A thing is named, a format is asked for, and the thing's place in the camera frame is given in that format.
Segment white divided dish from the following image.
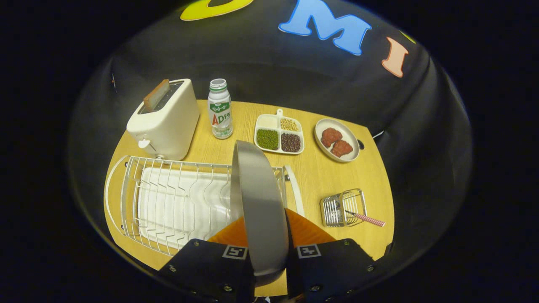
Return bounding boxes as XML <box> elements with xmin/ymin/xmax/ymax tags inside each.
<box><xmin>254</xmin><ymin>109</ymin><xmax>305</xmax><ymax>155</ymax></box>

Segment silver wire basket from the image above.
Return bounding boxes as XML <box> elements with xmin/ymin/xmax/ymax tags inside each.
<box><xmin>320</xmin><ymin>189</ymin><xmax>368</xmax><ymax>228</ymax></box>

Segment spoon with pink checked handle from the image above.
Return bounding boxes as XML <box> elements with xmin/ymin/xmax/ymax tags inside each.
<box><xmin>343</xmin><ymin>209</ymin><xmax>386</xmax><ymax>228</ymax></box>

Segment black backdrop cloth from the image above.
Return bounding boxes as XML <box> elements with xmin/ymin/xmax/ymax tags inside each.
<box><xmin>69</xmin><ymin>0</ymin><xmax>472</xmax><ymax>270</ymax></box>

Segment white bottle with green label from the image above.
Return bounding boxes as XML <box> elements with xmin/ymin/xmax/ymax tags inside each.
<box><xmin>207</xmin><ymin>78</ymin><xmax>234</xmax><ymax>140</ymax></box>

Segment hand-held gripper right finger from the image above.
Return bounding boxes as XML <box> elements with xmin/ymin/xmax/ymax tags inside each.
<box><xmin>285</xmin><ymin>207</ymin><xmax>375</xmax><ymax>303</ymax></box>

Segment red meat patty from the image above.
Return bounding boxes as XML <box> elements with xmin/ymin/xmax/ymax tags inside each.
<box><xmin>321</xmin><ymin>128</ymin><xmax>343</xmax><ymax>148</ymax></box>
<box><xmin>331</xmin><ymin>140</ymin><xmax>353</xmax><ymax>158</ymax></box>

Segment white drip tray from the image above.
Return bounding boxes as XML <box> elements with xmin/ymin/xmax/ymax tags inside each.
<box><xmin>138</xmin><ymin>167</ymin><xmax>245</xmax><ymax>241</ymax></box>

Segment white shallow bowl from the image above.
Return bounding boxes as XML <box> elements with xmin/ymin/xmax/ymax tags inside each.
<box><xmin>314</xmin><ymin>118</ymin><xmax>360</xmax><ymax>163</ymax></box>

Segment white toaster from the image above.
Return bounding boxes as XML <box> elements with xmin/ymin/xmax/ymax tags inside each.
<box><xmin>126</xmin><ymin>78</ymin><xmax>200</xmax><ymax>161</ymax></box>

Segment beige round plate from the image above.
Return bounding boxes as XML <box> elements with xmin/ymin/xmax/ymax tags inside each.
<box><xmin>230</xmin><ymin>140</ymin><xmax>290</xmax><ymax>287</ymax></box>

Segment white wire dish rack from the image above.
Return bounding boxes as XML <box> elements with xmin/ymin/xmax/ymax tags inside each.
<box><xmin>104</xmin><ymin>155</ymin><xmax>304</xmax><ymax>257</ymax></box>

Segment pile of dark red beans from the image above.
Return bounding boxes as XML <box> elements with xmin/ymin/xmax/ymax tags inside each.
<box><xmin>281</xmin><ymin>133</ymin><xmax>302</xmax><ymax>152</ymax></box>

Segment brown toast slice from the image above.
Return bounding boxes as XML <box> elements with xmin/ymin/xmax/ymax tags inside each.
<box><xmin>143</xmin><ymin>79</ymin><xmax>171</xmax><ymax>112</ymax></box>

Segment pile of green beans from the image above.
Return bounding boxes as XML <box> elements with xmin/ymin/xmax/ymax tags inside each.
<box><xmin>257</xmin><ymin>129</ymin><xmax>279</xmax><ymax>151</ymax></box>

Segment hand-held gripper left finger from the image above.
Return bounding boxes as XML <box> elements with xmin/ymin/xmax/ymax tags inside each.
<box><xmin>157</xmin><ymin>208</ymin><xmax>256</xmax><ymax>303</ymax></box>

